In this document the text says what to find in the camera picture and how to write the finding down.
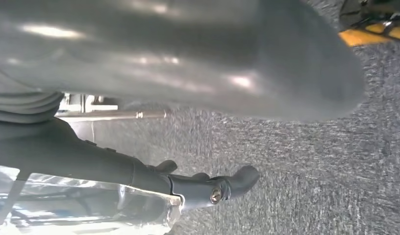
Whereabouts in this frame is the yellow floor tape outline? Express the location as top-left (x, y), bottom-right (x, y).
top-left (338, 22), bottom-right (400, 47)

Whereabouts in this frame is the black robot leg and foot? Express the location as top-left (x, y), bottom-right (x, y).
top-left (338, 0), bottom-right (400, 42)

